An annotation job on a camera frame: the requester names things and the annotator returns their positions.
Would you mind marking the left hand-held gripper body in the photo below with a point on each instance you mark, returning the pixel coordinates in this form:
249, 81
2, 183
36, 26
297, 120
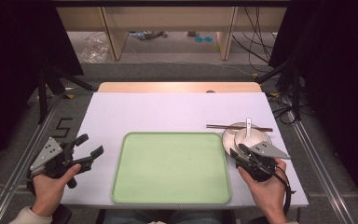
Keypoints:
48, 152

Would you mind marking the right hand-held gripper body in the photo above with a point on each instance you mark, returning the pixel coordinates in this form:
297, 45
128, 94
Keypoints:
262, 168

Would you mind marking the white bowl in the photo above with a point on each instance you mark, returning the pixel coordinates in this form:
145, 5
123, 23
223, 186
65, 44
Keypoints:
258, 137
228, 140

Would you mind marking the white ceramic spoon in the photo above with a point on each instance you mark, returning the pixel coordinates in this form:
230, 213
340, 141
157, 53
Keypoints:
248, 130

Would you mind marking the person's right hand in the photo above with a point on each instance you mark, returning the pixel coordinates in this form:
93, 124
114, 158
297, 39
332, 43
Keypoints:
268, 193

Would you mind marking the person's left hand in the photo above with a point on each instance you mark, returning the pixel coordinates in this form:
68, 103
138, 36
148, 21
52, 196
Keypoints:
48, 193

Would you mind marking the brown chopstick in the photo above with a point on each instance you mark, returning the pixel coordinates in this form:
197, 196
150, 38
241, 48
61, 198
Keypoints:
220, 126

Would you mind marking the black metal stand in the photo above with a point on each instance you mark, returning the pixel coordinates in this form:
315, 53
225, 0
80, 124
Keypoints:
48, 90
292, 84

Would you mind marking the light green tray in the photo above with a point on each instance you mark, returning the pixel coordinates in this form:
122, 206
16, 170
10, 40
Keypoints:
171, 168

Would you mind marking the clear plastic bag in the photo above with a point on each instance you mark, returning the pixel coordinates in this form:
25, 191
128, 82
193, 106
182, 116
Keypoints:
94, 49

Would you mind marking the black curtain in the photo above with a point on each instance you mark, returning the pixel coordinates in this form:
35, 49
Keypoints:
338, 77
18, 62

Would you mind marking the blue round objects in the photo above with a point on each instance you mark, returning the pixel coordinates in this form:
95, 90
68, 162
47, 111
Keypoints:
203, 39

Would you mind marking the aluminium rail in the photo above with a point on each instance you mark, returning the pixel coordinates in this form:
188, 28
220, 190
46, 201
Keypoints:
15, 174
320, 168

